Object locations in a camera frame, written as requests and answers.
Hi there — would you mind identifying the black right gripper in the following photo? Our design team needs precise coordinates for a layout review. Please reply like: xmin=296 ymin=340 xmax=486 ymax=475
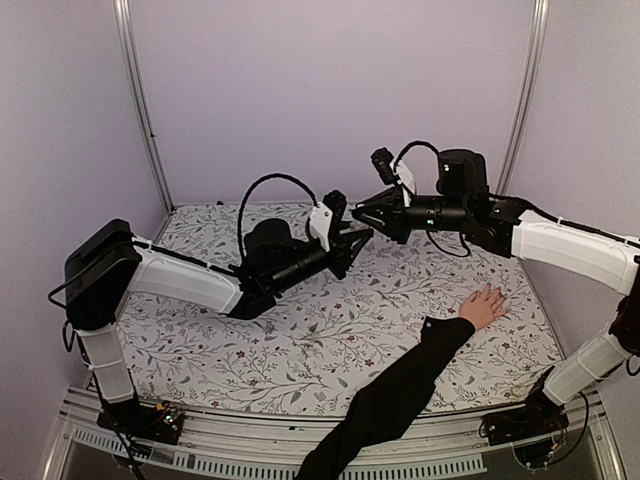
xmin=351 ymin=185 xmax=469 ymax=246

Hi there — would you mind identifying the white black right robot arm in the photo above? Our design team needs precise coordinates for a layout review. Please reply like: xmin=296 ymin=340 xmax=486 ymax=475
xmin=352 ymin=148 xmax=639 ymax=436

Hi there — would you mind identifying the black sleeved forearm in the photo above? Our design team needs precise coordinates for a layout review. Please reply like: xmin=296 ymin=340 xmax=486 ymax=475
xmin=296 ymin=317 xmax=475 ymax=479

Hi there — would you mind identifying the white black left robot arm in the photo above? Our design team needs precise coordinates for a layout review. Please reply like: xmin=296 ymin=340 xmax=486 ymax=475
xmin=52 ymin=218 xmax=373 ymax=434

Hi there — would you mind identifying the person's bare hand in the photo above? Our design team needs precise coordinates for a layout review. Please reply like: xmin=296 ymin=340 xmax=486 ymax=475
xmin=459 ymin=283 xmax=508 ymax=331

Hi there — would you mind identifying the floral patterned table mat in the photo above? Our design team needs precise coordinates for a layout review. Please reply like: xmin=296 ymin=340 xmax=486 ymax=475
xmin=118 ymin=232 xmax=562 ymax=417

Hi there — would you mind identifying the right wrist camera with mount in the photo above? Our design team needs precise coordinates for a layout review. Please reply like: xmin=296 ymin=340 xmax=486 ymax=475
xmin=371 ymin=147 xmax=416 ymax=207

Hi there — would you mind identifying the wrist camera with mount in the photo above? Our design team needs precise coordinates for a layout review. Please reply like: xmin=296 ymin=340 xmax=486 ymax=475
xmin=306 ymin=190 xmax=347 ymax=252
xmin=371 ymin=147 xmax=416 ymax=207

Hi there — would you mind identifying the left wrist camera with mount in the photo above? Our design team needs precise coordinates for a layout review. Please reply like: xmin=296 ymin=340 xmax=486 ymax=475
xmin=306 ymin=190 xmax=347 ymax=252

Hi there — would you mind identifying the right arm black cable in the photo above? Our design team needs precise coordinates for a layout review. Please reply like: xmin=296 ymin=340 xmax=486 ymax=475
xmin=394 ymin=140 xmax=474 ymax=259

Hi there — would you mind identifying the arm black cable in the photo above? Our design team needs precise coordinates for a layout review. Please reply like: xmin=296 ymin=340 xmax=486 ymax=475
xmin=236 ymin=172 xmax=319 ymax=261
xmin=394 ymin=140 xmax=474 ymax=259

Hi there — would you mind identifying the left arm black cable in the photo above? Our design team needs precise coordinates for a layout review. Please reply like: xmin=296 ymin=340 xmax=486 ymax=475
xmin=236 ymin=172 xmax=319 ymax=261

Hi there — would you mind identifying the right aluminium frame post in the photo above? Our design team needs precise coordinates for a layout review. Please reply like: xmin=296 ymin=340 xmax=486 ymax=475
xmin=497 ymin=0 xmax=550 ymax=195

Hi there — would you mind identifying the aluminium frame post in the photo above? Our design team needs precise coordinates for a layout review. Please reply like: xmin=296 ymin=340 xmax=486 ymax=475
xmin=113 ymin=0 xmax=175 ymax=213
xmin=497 ymin=0 xmax=550 ymax=195

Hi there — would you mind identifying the aluminium front rail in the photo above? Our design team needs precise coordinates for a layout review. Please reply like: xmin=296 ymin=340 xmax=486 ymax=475
xmin=41 ymin=387 xmax=628 ymax=479

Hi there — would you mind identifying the left aluminium frame post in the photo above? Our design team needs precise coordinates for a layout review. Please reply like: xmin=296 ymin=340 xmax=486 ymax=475
xmin=113 ymin=0 xmax=175 ymax=213

